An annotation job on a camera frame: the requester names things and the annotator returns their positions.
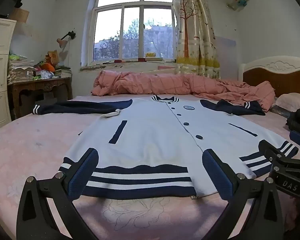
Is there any dark wooden desk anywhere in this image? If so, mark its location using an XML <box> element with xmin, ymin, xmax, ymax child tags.
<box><xmin>7</xmin><ymin>77</ymin><xmax>73</xmax><ymax>120</ymax></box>

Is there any pink checked quilt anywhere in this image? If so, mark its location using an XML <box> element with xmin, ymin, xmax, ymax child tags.
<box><xmin>91</xmin><ymin>70</ymin><xmax>276</xmax><ymax>112</ymax></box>

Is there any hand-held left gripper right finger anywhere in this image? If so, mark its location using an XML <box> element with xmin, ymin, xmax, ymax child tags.
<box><xmin>202</xmin><ymin>149</ymin><xmax>284</xmax><ymax>240</ymax></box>

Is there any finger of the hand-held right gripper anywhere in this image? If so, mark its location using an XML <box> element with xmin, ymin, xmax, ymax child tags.
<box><xmin>289</xmin><ymin>130</ymin><xmax>300</xmax><ymax>148</ymax></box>
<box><xmin>258</xmin><ymin>139</ymin><xmax>300</xmax><ymax>173</ymax></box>

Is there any cardboard box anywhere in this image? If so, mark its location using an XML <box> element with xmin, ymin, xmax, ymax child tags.
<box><xmin>9</xmin><ymin>8</ymin><xmax>30</xmax><ymax>23</ymax></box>

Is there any pink wall lamp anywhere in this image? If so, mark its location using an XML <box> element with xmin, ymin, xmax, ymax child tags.
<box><xmin>56</xmin><ymin>31</ymin><xmax>76</xmax><ymax>49</ymax></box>

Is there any white and brown headboard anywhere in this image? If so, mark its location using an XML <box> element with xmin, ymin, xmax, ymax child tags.
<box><xmin>238</xmin><ymin>56</ymin><xmax>300</xmax><ymax>98</ymax></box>

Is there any orange plush toy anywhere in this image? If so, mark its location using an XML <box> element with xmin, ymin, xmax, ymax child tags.
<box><xmin>41</xmin><ymin>50</ymin><xmax>59</xmax><ymax>72</ymax></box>

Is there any stack of papers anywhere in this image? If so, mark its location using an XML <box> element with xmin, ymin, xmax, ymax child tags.
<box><xmin>8</xmin><ymin>54</ymin><xmax>35</xmax><ymax>83</ymax></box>

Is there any pillow with white cover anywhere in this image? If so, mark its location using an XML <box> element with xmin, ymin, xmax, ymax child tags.
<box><xmin>270</xmin><ymin>92</ymin><xmax>300</xmax><ymax>113</ymax></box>

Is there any white and navy varsity jacket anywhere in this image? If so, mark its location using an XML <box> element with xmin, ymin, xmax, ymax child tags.
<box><xmin>32</xmin><ymin>95</ymin><xmax>299</xmax><ymax>200</ymax></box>

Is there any white framed window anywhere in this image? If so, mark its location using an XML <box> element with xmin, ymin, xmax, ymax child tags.
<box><xmin>89</xmin><ymin>0</ymin><xmax>178</xmax><ymax>64</ymax></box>

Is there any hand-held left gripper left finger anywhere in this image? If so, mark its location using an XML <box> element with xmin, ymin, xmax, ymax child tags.
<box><xmin>16</xmin><ymin>148</ymin><xmax>100</xmax><ymax>240</ymax></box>

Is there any white cabinet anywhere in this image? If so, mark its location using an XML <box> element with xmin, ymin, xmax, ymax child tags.
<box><xmin>0</xmin><ymin>17</ymin><xmax>17</xmax><ymax>133</ymax></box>

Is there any yellow patterned pillow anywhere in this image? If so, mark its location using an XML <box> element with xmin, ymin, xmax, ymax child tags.
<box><xmin>172</xmin><ymin>0</ymin><xmax>221</xmax><ymax>79</ymax></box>

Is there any stack of books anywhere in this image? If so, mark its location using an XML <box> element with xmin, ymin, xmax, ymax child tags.
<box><xmin>54</xmin><ymin>66</ymin><xmax>72</xmax><ymax>78</ymax></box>

